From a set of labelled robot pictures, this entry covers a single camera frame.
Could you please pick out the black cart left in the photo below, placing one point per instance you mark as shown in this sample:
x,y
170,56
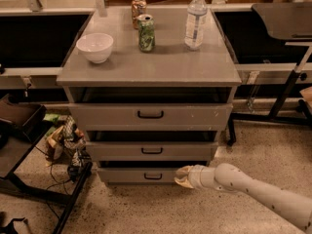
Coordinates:
x,y
22,126

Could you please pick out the white bowl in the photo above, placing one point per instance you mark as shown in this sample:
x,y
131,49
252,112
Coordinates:
x,y
95,47

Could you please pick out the orange soda can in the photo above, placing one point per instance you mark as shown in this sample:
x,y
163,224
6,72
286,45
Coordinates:
x,y
138,8

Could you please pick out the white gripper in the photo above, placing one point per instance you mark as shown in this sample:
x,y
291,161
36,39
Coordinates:
x,y
196,176

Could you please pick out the green soda can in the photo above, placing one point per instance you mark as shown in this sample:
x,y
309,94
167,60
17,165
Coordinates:
x,y
146,35

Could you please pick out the grey top drawer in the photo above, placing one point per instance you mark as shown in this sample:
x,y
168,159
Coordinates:
x,y
150,116

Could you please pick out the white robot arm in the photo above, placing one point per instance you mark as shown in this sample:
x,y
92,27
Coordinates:
x,y
294,208

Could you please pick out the clutter pile with cables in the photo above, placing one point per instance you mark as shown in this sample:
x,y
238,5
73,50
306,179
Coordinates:
x,y
65,138

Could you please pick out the clear water bottle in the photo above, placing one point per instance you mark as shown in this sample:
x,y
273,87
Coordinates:
x,y
195,24

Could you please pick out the grey bottom drawer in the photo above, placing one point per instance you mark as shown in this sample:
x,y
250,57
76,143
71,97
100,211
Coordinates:
x,y
141,172

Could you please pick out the grey drawer cabinet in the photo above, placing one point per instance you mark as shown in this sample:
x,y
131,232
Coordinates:
x,y
169,74

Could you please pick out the grey drawer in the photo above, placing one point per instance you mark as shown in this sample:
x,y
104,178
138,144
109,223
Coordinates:
x,y
152,145
141,172
150,116

